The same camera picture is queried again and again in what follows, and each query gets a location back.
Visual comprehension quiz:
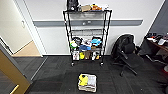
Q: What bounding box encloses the black bag with white print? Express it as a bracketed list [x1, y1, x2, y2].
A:
[66, 0, 80, 13]

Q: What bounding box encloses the dark blue plush toy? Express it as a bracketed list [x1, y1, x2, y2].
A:
[79, 44, 92, 52]

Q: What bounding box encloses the yellow plush toy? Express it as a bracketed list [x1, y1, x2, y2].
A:
[78, 74, 90, 87]

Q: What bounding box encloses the white printed box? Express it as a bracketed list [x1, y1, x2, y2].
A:
[81, 38, 93, 47]

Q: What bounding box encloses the dark desk with clutter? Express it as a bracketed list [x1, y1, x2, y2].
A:
[145, 32, 168, 55]

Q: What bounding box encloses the tall brown carton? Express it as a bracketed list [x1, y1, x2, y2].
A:
[84, 50, 92, 61]

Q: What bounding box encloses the light blue plush toy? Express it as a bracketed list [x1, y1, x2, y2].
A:
[90, 37, 103, 47]

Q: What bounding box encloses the black office chair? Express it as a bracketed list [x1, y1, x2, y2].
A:
[110, 33, 145, 77]

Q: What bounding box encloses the plain black bag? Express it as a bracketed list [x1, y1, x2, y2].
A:
[72, 36, 83, 47]

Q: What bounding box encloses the small orange toy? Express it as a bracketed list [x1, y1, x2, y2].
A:
[95, 54, 101, 61]

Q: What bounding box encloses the black and white package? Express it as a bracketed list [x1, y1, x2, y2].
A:
[91, 50, 99, 61]

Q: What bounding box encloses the black wire shelf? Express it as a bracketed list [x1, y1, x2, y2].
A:
[62, 8, 113, 67]

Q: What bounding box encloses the flat white box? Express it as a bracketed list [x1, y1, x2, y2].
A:
[99, 4, 111, 11]

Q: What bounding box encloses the pale basket with dark spots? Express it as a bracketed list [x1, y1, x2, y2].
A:
[77, 73, 98, 94]

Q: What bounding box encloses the grey Oculus box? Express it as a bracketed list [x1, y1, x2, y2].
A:
[87, 75, 97, 89]

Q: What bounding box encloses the wooden door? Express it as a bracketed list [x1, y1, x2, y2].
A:
[0, 42, 34, 94]

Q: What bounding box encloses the yellow package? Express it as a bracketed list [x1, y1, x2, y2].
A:
[79, 51, 86, 61]

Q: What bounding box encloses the orange plush toy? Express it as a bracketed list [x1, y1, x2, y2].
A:
[90, 3, 103, 12]

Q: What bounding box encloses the red and white package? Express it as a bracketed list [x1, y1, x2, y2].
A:
[72, 50, 81, 61]

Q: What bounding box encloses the grey wall rail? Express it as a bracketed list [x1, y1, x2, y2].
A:
[32, 18, 144, 28]

